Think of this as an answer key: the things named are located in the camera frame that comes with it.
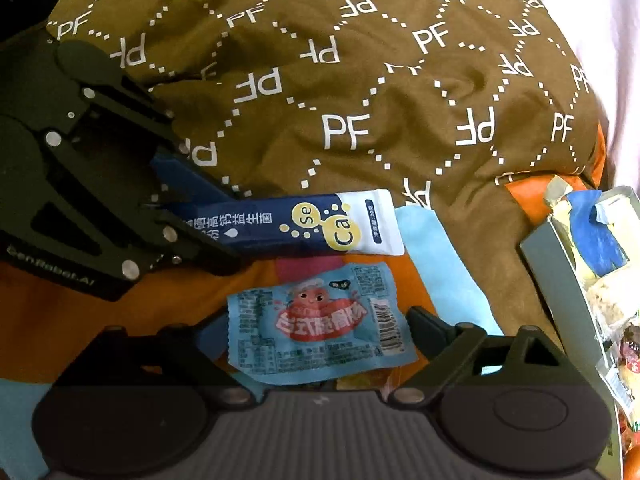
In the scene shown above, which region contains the pink cloth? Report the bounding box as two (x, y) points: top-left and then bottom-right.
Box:
(515, 0), (640, 196)

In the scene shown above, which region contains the navy blue stick packet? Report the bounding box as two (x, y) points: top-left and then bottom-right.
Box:
(170, 189), (406, 261)

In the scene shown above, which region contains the grey cartoon print box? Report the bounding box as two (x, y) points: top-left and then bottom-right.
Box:
(519, 174), (640, 466)

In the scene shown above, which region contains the small orange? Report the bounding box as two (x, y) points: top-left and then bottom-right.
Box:
(622, 442), (640, 480)

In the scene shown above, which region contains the light blue snack packet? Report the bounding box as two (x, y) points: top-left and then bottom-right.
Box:
(226, 260), (418, 386)

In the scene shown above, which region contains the red snack packet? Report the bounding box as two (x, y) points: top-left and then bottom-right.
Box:
(617, 325), (640, 367)

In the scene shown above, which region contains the long clear rice cracker packet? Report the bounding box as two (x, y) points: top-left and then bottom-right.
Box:
(585, 275), (638, 331)

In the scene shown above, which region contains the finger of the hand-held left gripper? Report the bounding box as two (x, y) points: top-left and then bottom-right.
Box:
(80, 76), (243, 200)
(29, 130), (247, 282)

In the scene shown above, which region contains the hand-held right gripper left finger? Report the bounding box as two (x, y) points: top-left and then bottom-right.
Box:
(60, 310), (256, 407)

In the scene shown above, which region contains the brown printed blanket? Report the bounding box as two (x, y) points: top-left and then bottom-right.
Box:
(0, 0), (613, 480)

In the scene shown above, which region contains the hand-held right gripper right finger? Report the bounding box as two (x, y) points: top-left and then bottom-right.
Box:
(392, 304), (585, 407)

